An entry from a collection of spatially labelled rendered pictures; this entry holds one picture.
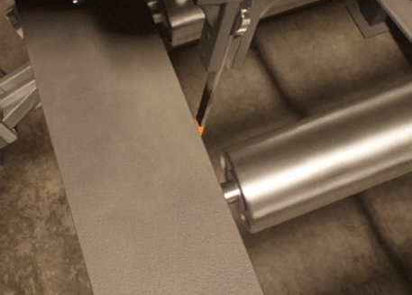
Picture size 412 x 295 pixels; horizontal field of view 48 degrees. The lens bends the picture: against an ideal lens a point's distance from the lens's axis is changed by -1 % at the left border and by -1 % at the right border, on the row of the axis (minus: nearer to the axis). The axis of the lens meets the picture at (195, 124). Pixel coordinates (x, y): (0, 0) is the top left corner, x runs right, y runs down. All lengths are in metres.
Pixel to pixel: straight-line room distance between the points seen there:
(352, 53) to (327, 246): 0.69
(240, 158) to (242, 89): 1.06
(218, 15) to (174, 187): 0.15
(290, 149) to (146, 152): 0.30
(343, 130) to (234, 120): 0.99
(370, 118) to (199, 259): 0.38
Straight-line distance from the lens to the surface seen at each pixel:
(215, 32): 0.38
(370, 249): 1.54
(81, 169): 0.29
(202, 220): 0.28
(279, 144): 0.57
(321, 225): 1.50
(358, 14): 1.84
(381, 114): 0.61
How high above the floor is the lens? 1.44
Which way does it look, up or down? 68 degrees down
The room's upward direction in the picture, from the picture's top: 2 degrees counter-clockwise
